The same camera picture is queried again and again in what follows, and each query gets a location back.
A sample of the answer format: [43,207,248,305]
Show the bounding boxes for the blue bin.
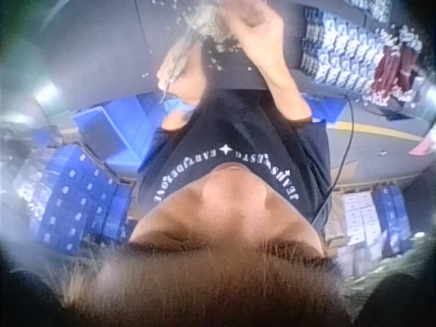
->
[301,92,352,124]

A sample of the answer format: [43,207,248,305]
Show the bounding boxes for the stack of blue boxes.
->
[20,142,136,255]

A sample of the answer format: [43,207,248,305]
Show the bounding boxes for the blue plastic crate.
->
[71,97,164,164]

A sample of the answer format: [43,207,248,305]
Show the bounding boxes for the black cable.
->
[311,91,356,225]

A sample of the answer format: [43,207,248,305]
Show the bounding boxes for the pink sheet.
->
[408,131,436,157]

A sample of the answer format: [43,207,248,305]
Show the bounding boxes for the rows of white blue packets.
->
[299,0,392,95]

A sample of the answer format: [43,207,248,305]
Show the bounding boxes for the bunch of dark red packets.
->
[369,44,423,106]

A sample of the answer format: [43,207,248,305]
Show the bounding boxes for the person's right hand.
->
[228,0,287,58]

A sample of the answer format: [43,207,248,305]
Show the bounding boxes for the heap of small white parts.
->
[142,0,255,78]

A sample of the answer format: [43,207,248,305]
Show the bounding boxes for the stack of white boxes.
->
[340,190,384,253]

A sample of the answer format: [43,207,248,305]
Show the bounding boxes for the stack of blue cartons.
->
[371,185,415,255]

